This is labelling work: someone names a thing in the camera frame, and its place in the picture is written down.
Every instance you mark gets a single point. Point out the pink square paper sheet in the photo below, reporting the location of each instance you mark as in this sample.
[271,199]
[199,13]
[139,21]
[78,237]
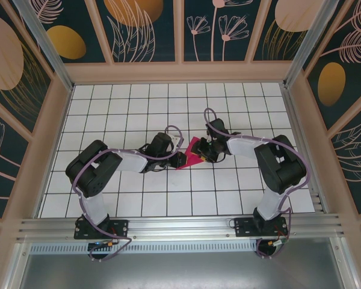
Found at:
[186,164]

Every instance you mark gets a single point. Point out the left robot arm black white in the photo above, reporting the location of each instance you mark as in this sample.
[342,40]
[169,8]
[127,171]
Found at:
[90,168]

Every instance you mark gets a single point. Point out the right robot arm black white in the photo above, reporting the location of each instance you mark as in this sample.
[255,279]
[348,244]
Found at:
[279,168]

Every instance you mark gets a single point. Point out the grey metal sheet tray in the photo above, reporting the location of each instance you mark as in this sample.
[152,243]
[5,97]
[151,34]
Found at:
[183,271]

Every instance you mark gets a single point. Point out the small connector board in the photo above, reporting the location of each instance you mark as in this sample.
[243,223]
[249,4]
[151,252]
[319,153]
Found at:
[276,242]
[100,244]

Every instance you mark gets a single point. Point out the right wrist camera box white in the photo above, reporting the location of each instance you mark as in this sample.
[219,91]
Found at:
[209,141]

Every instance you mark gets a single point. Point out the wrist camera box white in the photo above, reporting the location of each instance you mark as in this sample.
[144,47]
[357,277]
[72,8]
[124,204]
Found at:
[176,141]
[209,141]

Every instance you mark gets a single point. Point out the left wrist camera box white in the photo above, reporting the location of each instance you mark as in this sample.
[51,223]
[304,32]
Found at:
[176,141]

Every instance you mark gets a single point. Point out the long aluminium mounting rail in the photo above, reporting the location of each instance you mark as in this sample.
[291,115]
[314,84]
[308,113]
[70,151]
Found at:
[183,225]

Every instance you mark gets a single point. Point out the aluminium side rail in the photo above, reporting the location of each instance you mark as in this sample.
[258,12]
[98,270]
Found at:
[298,126]

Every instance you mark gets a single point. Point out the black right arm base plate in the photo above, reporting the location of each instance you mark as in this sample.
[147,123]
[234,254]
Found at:
[243,227]

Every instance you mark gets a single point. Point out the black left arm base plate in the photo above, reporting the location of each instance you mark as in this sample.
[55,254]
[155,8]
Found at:
[120,228]

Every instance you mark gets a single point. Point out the aluminium corner post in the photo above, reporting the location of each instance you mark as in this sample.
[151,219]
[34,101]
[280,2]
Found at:
[43,39]
[311,39]

